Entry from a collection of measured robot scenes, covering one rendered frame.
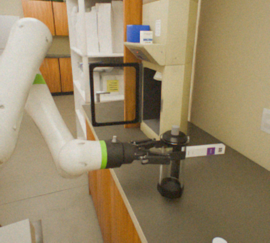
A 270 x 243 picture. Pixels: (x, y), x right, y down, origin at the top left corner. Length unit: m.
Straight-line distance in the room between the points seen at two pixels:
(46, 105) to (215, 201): 0.74
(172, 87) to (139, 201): 0.57
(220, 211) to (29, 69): 0.81
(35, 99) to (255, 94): 1.02
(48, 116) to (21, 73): 0.22
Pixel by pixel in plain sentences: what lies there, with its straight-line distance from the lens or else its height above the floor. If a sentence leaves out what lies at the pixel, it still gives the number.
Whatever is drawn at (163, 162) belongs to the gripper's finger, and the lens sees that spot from 0.80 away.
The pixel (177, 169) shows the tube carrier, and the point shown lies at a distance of 0.89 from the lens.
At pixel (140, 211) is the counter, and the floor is 0.94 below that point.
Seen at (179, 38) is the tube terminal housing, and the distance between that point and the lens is 1.20.
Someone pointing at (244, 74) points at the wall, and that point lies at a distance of 1.39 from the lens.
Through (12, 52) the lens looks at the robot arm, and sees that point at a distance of 0.79.
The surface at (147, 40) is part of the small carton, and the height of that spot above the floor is 1.53.
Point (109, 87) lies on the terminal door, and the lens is 1.45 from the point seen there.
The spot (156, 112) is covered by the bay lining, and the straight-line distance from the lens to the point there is 1.55.
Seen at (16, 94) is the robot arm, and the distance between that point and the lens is 0.70.
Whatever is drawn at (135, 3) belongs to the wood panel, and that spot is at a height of 1.72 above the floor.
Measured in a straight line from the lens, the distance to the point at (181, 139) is 0.85.
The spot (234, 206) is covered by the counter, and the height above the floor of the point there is 0.94.
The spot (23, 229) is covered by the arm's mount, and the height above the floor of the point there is 1.14.
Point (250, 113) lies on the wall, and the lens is 1.38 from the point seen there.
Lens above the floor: 1.57
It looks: 17 degrees down
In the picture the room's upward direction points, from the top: 1 degrees clockwise
